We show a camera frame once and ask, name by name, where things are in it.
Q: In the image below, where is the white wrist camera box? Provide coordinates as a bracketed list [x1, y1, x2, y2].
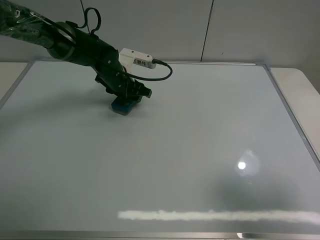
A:
[118, 48, 156, 73]

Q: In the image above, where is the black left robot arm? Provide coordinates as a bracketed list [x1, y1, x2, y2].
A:
[0, 0, 152, 100]

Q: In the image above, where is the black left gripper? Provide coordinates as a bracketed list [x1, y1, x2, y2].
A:
[95, 72, 152, 103]

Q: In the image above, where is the white whiteboard with aluminium frame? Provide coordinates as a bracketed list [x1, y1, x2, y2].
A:
[0, 60, 320, 240]

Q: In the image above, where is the black braided camera cable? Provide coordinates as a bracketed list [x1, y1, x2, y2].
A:
[29, 7, 174, 82]

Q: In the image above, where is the teal whiteboard eraser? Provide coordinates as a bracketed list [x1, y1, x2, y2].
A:
[111, 96, 142, 116]

